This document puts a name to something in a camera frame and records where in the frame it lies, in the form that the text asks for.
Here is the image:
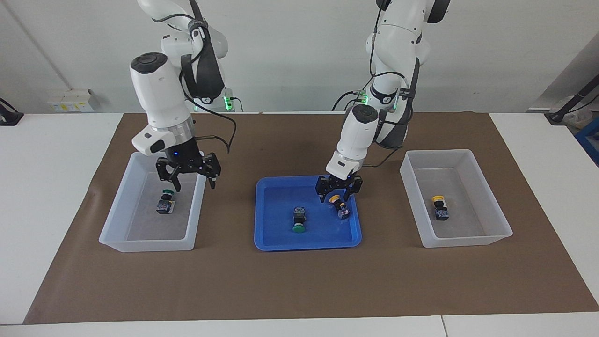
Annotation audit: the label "yellow push button switch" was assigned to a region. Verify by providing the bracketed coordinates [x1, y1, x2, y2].
[431, 195, 450, 221]
[329, 194, 351, 220]

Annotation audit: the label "green push button switch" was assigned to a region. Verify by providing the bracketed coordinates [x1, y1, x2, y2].
[156, 189, 176, 215]
[292, 206, 307, 234]

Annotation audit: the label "blue plastic tray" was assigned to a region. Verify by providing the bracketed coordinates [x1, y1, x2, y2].
[254, 175, 363, 252]

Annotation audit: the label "translucent white plastic box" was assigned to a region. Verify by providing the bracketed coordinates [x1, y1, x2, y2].
[400, 149, 514, 249]
[98, 150, 208, 253]

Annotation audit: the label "brown table mat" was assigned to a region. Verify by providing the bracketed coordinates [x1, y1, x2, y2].
[23, 111, 599, 325]

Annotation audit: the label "black desk clamp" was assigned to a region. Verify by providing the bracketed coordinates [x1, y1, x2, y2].
[0, 97, 25, 126]

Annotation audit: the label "black stand pole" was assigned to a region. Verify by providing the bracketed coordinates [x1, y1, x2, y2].
[545, 75, 599, 123]

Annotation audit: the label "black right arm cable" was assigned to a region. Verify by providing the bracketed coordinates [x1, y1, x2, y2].
[152, 0, 237, 155]

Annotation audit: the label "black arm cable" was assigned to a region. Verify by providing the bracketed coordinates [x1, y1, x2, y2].
[366, 0, 419, 168]
[152, 0, 237, 155]

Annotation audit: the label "white wall socket boxes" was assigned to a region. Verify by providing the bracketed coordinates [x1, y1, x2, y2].
[47, 89, 95, 113]

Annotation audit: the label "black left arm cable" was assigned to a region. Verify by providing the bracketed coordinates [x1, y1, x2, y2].
[366, 0, 419, 168]

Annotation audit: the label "blue frame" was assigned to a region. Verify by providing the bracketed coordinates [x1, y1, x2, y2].
[575, 117, 599, 167]

